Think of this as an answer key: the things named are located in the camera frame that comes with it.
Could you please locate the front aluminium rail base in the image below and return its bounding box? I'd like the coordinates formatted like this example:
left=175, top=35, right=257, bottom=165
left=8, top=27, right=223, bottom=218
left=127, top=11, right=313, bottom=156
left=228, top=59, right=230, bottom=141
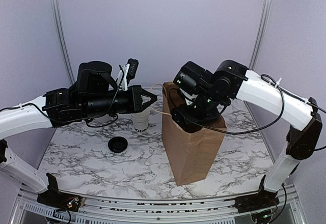
left=9, top=185, right=307, bottom=223

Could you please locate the stack of white paper cups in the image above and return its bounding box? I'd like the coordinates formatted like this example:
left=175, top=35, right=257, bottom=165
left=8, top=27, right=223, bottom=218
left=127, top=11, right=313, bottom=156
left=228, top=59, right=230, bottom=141
left=130, top=107, right=150, bottom=133

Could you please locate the brown paper bag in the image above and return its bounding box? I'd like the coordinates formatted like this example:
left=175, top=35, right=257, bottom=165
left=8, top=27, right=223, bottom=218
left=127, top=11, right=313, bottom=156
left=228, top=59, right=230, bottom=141
left=161, top=81, right=225, bottom=186

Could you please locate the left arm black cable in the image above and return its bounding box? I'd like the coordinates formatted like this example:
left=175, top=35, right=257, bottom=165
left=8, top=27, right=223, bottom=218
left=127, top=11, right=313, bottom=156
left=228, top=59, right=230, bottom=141
left=0, top=66, right=128, bottom=128

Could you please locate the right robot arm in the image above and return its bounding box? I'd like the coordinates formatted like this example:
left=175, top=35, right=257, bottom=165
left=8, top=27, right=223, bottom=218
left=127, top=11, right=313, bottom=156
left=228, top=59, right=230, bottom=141
left=172, top=60, right=322, bottom=213

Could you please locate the right aluminium frame post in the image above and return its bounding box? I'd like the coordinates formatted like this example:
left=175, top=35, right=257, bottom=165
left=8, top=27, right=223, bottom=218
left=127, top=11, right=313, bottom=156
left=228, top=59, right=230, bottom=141
left=249, top=0, right=272, bottom=70

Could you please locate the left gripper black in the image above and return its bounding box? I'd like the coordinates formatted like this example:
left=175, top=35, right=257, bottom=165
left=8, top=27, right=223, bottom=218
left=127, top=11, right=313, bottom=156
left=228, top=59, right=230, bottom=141
left=84, top=84, right=157, bottom=117

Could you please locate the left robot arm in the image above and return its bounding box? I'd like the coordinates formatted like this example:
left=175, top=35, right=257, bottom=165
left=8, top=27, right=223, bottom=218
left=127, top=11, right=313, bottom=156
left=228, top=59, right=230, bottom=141
left=1, top=59, right=157, bottom=211

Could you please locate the aluminium frame post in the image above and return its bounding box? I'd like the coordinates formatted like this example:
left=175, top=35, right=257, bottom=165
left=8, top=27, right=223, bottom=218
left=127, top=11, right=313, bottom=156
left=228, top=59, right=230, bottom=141
left=249, top=0, right=272, bottom=70
left=51, top=0, right=75, bottom=85

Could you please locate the grey cylindrical canister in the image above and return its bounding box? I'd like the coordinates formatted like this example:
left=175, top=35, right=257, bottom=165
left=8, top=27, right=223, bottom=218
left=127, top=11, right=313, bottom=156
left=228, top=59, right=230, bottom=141
left=94, top=115, right=111, bottom=123

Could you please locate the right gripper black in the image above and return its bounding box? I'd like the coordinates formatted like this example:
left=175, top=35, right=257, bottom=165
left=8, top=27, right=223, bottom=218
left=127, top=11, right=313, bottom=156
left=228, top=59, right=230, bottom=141
left=171, top=86, right=222, bottom=131

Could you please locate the left aluminium frame post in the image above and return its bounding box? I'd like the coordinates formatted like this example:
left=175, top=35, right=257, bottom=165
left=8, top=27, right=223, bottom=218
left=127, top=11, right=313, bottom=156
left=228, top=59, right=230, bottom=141
left=51, top=0, right=75, bottom=85

